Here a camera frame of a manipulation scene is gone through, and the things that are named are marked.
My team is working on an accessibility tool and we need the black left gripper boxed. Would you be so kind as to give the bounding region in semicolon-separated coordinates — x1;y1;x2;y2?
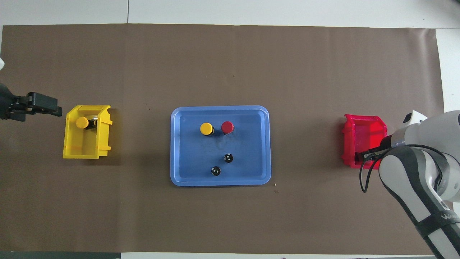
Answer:
0;83;63;122

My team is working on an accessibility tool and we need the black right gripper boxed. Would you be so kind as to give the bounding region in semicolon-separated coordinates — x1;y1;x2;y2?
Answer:
362;135;395;161

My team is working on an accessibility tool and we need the brown paper table mat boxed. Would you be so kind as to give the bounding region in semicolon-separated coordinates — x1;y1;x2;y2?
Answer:
0;24;457;254

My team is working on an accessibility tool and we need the red plastic bin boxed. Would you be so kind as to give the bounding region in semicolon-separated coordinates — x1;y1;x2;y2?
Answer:
341;114;388;169

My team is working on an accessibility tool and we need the blue plastic tray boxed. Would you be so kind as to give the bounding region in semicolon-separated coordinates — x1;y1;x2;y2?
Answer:
170;105;272;186

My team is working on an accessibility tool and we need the yellow plastic bin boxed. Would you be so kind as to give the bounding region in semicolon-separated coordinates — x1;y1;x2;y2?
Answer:
63;105;113;159

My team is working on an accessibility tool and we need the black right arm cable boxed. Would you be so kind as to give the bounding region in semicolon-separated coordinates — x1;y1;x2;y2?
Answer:
359;144;446;194

